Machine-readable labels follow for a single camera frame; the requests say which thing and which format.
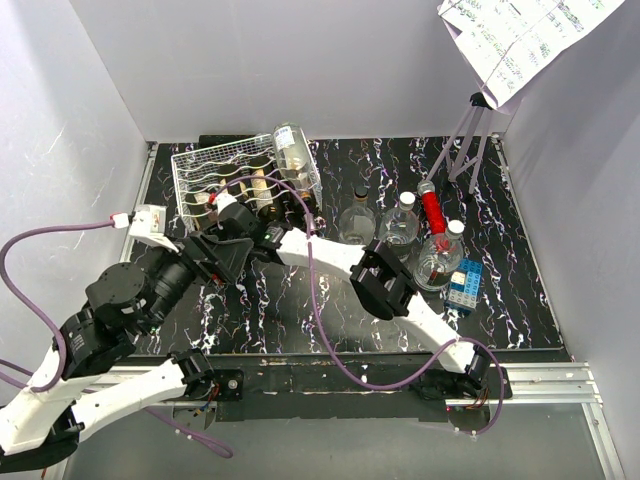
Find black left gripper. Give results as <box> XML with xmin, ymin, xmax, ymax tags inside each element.
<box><xmin>141</xmin><ymin>227</ymin><xmax>255</xmax><ymax>334</ymax></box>

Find olive green wine bottle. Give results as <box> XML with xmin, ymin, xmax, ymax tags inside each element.
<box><xmin>185</xmin><ymin>191</ymin><xmax>218</xmax><ymax>231</ymax></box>

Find dark wine bottle neck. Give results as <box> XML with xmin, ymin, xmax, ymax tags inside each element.
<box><xmin>218</xmin><ymin>163</ymin><xmax>257</xmax><ymax>213</ymax></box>

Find dark green wine bottle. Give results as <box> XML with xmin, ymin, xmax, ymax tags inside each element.
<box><xmin>249</xmin><ymin>156</ymin><xmax>284</xmax><ymax>221</ymax></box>

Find clear round glass bottle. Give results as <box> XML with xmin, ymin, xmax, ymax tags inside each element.
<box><xmin>272</xmin><ymin>122</ymin><xmax>322</xmax><ymax>205</ymax></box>

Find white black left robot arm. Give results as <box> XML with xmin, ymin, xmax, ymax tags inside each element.
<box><xmin>1</xmin><ymin>233</ymin><xmax>254</xmax><ymax>473</ymax></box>

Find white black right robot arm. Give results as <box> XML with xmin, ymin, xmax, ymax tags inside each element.
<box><xmin>215</xmin><ymin>194</ymin><xmax>491</xmax><ymax>398</ymax></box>

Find clear bottle black cap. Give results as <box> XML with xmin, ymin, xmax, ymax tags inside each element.
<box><xmin>339</xmin><ymin>186</ymin><xmax>376</xmax><ymax>246</ymax></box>

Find clear bottle white cap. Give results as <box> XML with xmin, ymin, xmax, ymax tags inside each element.
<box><xmin>377</xmin><ymin>191</ymin><xmax>420</xmax><ymax>262</ymax></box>

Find red glitter tube bottle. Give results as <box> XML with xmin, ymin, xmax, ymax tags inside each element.
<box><xmin>417</xmin><ymin>180</ymin><xmax>446</xmax><ymax>234</ymax></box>

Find small bottle white cap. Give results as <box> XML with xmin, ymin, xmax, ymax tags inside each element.
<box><xmin>413</xmin><ymin>220</ymin><xmax>465</xmax><ymax>291</ymax></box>

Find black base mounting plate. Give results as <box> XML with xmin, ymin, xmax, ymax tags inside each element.
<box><xmin>208</xmin><ymin>354</ymin><xmax>512</xmax><ymax>426</ymax></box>

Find blue white toy bricks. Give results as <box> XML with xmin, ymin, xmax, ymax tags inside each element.
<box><xmin>444</xmin><ymin>258</ymin><xmax>483</xmax><ymax>315</ymax></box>

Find purple tripod stand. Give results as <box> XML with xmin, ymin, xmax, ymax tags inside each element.
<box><xmin>427</xmin><ymin>92</ymin><xmax>494</xmax><ymax>195</ymax></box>

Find white printed paper sheets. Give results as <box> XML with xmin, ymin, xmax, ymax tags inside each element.
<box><xmin>437</xmin><ymin>0</ymin><xmax>622</xmax><ymax>112</ymax></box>

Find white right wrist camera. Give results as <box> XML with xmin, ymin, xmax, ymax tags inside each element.
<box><xmin>207</xmin><ymin>191</ymin><xmax>237</xmax><ymax>219</ymax></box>

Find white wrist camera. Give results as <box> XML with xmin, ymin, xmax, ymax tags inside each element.
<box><xmin>110</xmin><ymin>204</ymin><xmax>179</xmax><ymax>253</ymax></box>
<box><xmin>207</xmin><ymin>191</ymin><xmax>237</xmax><ymax>219</ymax></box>

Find white wire wine rack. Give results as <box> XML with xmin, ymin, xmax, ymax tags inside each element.
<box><xmin>171</xmin><ymin>124</ymin><xmax>323</xmax><ymax>232</ymax></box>

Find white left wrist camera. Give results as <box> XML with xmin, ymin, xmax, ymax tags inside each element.
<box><xmin>110</xmin><ymin>204</ymin><xmax>179</xmax><ymax>253</ymax></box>

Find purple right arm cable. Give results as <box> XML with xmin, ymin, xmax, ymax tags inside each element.
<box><xmin>217</xmin><ymin>174</ymin><xmax>506</xmax><ymax>434</ymax></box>

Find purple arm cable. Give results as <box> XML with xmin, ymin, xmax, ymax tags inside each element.
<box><xmin>0</xmin><ymin>219</ymin><xmax>121</xmax><ymax>394</ymax></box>
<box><xmin>217</xmin><ymin>174</ymin><xmax>506</xmax><ymax>434</ymax></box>

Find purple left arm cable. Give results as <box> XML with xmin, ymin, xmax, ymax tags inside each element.
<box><xmin>0</xmin><ymin>219</ymin><xmax>121</xmax><ymax>394</ymax></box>

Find aluminium frame rail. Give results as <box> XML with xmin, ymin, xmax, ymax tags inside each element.
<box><xmin>43</xmin><ymin>142</ymin><xmax>626</xmax><ymax>480</ymax></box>

